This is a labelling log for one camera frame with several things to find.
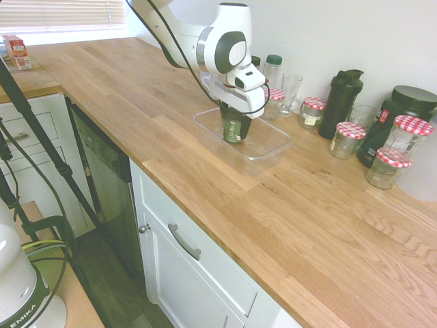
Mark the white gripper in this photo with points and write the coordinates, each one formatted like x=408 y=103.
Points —
x=246 y=102

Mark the green cereal packet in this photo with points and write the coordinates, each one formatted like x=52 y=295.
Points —
x=232 y=131

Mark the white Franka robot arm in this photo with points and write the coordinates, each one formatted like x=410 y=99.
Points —
x=191 y=30

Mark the clear plastic container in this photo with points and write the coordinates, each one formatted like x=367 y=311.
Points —
x=259 y=160

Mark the glass jar red checked lid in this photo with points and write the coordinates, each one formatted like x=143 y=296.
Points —
x=406 y=140
x=385 y=174
x=275 y=94
x=346 y=143

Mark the white mug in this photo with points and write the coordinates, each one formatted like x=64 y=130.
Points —
x=206 y=81

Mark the small bottle dark lid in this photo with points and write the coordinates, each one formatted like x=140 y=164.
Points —
x=256 y=61

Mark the clear bottle green lid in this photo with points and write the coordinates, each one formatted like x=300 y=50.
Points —
x=272 y=70

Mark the tall glass mug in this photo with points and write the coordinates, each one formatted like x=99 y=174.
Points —
x=290 y=89

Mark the labelled jar red checked lid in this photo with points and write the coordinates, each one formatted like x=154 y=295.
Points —
x=312 y=118

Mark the black shaker bottle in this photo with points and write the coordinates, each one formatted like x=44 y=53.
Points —
x=338 y=106

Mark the clear glass tumbler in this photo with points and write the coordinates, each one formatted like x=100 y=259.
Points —
x=362 y=114

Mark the silver cabinet knob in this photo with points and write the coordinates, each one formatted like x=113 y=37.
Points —
x=144 y=228

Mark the white kitchen cabinet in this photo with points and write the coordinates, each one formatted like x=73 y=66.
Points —
x=205 y=290

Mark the black protein tub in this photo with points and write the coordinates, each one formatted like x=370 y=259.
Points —
x=409 y=102

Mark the white drawer unit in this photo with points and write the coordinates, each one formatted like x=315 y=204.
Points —
x=44 y=126

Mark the white window blinds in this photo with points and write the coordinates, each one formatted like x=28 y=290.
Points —
x=61 y=15

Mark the small orange white box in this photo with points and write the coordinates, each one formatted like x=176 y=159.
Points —
x=23 y=64

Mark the orange white carton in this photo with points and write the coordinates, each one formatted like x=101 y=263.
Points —
x=15 y=46

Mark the tan wooden platform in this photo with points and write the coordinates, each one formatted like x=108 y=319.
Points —
x=80 y=302

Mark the black camera tripod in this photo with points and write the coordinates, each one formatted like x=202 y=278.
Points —
x=34 y=119

